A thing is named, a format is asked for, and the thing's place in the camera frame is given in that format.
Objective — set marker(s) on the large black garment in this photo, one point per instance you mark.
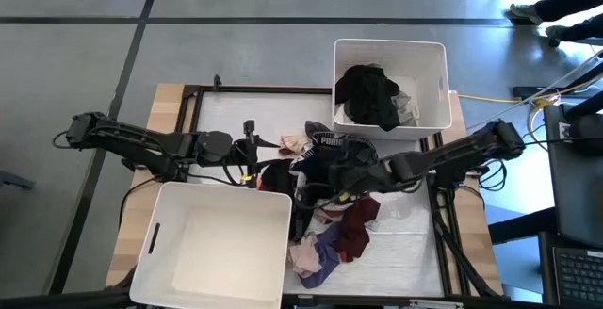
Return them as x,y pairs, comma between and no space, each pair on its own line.
367,97

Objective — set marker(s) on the black clamp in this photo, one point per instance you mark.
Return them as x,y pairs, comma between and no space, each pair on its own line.
217,83

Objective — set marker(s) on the black floor stand foot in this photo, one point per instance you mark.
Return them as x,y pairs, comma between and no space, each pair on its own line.
16,180

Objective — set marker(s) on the light grey garment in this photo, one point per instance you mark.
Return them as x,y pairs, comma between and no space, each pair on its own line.
405,108

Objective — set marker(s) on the person's shoe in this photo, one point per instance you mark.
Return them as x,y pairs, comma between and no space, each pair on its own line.
556,33
525,12

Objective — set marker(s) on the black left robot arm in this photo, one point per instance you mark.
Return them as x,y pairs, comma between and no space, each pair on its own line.
141,141

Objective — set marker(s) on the white woven-texture plastic basket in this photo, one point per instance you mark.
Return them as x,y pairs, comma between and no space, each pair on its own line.
391,54
212,252

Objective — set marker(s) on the black desk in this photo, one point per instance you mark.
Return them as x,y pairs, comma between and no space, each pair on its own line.
579,196

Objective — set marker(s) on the black metal table frame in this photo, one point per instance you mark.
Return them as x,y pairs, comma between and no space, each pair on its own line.
264,89

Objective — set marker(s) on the black rig frame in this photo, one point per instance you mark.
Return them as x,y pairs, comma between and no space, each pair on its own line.
56,302

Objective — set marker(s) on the white table mat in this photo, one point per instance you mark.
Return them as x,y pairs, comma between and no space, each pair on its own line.
273,111

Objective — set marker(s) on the dark grey garment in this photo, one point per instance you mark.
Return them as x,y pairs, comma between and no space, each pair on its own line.
316,129

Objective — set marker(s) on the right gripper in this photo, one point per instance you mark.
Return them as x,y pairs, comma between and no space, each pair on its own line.
363,172

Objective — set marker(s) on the salmon pink garment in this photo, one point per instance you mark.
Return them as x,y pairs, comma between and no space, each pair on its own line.
330,216

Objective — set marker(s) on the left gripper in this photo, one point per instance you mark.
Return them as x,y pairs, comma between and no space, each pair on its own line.
247,158

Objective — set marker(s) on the black Puma waistband shorts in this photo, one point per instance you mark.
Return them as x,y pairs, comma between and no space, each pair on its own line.
320,158

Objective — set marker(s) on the cream red-striped cloth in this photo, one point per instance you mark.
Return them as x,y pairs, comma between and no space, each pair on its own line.
294,144

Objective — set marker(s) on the black laptop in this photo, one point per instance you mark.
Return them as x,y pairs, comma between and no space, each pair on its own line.
579,276

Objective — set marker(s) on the purple sock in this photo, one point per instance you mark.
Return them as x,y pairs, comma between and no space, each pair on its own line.
327,257

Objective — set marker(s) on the person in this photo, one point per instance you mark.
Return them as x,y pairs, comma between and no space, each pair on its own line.
570,0

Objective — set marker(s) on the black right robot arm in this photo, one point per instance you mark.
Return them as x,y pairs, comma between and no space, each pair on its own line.
452,154

